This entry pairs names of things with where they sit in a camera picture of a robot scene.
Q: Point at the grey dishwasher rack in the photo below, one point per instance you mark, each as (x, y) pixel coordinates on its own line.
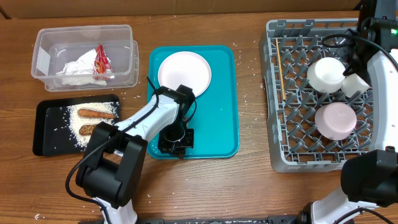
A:
(295, 142)

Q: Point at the pink white bowl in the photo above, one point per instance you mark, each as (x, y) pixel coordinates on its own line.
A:
(335, 121)

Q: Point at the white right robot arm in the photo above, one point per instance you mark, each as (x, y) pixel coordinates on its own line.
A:
(368, 181)

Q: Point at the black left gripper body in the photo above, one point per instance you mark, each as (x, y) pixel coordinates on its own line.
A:
(174, 139)

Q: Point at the teal plastic tray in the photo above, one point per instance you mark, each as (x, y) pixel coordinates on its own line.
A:
(215, 117)

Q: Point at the white napkin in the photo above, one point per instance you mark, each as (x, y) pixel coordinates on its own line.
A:
(83, 66)

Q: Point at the wooden chopstick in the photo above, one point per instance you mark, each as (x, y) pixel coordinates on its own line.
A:
(280, 69)

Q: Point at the black bin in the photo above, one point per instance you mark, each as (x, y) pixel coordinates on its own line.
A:
(51, 134)

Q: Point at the orange carrot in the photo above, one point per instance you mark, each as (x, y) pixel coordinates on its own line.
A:
(95, 114)

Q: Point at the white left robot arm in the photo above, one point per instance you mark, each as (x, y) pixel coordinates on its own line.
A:
(109, 172)

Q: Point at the red silver snack wrapper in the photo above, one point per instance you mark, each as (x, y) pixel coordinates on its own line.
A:
(102, 64)

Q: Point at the white rice pile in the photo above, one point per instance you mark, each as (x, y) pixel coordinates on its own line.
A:
(76, 121)

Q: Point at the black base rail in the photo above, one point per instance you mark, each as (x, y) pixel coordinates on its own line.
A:
(273, 219)

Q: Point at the clear plastic bin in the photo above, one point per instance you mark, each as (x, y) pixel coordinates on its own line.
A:
(54, 47)

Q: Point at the white cup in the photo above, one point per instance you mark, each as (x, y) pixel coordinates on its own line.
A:
(353, 84)

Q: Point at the white plate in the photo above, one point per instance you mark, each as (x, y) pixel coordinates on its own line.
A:
(185, 68)

